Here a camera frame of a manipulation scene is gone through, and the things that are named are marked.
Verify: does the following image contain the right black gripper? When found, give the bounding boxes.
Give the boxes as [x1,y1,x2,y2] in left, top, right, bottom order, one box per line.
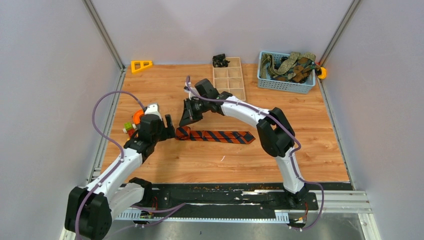
[180,97,210,127]

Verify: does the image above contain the orange navy striped tie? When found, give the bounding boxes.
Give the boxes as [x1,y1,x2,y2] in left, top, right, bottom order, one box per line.
[175,126,256,145]

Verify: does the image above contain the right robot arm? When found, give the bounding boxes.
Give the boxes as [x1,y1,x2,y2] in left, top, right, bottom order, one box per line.
[179,96,308,209]

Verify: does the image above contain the orange curved block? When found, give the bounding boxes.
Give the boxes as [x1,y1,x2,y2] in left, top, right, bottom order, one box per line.
[132,109,145,125]

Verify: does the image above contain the green and red toy blocks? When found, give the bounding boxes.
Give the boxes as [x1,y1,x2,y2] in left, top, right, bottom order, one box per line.
[122,122,137,137]

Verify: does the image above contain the wooden compartment box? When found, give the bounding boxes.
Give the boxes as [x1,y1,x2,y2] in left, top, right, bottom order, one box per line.
[212,57,247,101]

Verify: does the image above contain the rolled black tie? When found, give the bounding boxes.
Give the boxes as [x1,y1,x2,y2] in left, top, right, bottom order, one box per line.
[212,53,230,68]

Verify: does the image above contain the blue plastic basket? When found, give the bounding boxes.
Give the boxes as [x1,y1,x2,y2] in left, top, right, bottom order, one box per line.
[257,51,317,94]

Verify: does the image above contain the brown teal patterned tie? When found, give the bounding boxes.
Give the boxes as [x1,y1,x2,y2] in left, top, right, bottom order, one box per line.
[271,55,316,84]

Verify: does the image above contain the olive patterned tie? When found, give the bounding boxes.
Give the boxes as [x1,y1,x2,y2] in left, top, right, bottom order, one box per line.
[259,51,320,83]

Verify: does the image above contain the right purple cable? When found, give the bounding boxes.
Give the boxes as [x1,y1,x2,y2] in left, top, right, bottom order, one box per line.
[184,75,326,232]

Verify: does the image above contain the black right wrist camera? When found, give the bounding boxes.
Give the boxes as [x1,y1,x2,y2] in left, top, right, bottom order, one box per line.
[194,78,220,99]

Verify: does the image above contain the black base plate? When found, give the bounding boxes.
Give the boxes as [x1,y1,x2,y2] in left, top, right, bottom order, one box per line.
[136,183,319,220]

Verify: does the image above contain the yellow triangle bracket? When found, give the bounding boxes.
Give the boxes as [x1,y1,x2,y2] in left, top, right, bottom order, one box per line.
[130,60,154,74]

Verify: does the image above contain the yellow orange corner bracket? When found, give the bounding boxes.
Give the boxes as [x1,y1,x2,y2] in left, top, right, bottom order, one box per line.
[315,62,328,80]

